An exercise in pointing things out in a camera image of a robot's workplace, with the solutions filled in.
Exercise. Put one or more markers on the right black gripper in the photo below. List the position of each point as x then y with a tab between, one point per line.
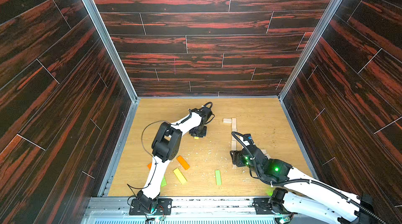
236	157

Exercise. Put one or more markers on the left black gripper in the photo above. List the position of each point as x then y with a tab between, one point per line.
201	135

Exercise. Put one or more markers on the natural wood block body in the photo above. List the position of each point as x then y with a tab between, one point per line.
233	146

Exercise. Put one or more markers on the short natural wood block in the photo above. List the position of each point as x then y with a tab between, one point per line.
227	120

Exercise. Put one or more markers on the natural wood block neck top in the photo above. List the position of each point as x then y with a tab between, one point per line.
234	124

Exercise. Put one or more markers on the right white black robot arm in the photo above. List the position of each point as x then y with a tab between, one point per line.
297	193

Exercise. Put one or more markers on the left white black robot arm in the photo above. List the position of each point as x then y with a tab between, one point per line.
165	147

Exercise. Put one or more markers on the orange block centre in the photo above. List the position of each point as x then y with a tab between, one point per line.
183	162

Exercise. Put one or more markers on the light green block centre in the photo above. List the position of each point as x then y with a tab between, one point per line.
218	177

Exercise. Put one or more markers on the light green block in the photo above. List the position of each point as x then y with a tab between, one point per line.
163	182
218	177

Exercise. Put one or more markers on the yellow block lower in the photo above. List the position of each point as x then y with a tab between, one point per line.
180	176

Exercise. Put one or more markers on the light green block left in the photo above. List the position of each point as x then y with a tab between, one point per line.
163	182

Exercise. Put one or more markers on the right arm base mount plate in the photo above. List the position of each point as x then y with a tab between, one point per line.
262	206

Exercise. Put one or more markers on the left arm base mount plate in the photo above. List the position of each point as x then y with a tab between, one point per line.
157	207

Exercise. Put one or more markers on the aluminium front rail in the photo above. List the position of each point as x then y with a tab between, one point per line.
187	210

